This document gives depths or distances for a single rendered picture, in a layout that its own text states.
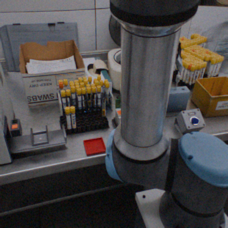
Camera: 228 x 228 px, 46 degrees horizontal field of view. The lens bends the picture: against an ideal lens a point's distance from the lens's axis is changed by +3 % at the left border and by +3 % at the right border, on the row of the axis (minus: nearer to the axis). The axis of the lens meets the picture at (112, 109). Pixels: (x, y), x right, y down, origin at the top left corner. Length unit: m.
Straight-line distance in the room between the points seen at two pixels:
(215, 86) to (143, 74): 0.82
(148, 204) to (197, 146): 0.24
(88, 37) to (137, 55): 1.01
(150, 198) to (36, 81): 0.60
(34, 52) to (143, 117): 0.93
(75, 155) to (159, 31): 0.61
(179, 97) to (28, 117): 0.58
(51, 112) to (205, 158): 0.67
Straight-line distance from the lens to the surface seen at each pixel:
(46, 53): 1.32
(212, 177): 0.56
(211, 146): 0.59
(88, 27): 1.37
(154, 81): 0.41
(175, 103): 1.05
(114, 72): 1.12
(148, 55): 0.38
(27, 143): 0.90
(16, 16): 1.33
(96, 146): 0.91
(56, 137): 0.89
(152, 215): 0.73
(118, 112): 0.93
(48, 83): 1.07
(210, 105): 1.06
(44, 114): 1.07
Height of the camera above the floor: 1.52
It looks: 37 degrees down
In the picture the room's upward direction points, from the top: 1 degrees clockwise
